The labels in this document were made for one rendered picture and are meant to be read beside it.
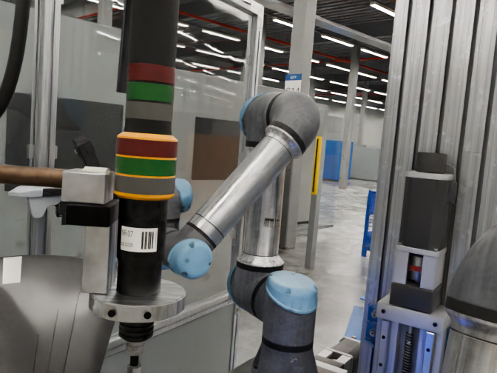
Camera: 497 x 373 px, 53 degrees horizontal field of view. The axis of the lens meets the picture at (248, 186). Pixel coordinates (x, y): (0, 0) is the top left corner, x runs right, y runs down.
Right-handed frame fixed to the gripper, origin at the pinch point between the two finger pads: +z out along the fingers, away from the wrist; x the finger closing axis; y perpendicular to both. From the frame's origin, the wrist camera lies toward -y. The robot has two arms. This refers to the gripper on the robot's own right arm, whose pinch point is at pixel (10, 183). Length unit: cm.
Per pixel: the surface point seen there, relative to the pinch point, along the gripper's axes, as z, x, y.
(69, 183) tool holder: 2, -62, -16
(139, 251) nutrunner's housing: -2, -65, -12
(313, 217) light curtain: -381, 365, 133
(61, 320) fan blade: 0, -52, 0
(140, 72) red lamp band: -2, -63, -24
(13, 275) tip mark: 3.9, -46.0, -2.3
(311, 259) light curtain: -383, 357, 185
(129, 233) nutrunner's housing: -1, -64, -13
